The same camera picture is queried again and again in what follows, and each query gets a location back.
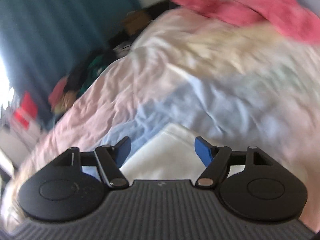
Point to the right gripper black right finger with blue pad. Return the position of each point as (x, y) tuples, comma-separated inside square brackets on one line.
[(250, 183)]

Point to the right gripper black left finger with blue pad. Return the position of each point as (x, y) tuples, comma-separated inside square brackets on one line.
[(75, 183)]

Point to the cream zip-up sweatshirt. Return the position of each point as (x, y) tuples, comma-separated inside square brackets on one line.
[(169, 155)]

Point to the dark clothes pile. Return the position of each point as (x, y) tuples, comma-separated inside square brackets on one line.
[(73, 85)]

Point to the red cloth on rack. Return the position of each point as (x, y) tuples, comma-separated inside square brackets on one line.
[(26, 112)]

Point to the pastel pink blue duvet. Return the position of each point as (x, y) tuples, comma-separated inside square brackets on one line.
[(234, 86)]

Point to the teal curtain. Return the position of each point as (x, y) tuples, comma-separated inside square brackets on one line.
[(42, 40)]

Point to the pink garment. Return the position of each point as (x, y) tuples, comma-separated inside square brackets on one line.
[(287, 16)]

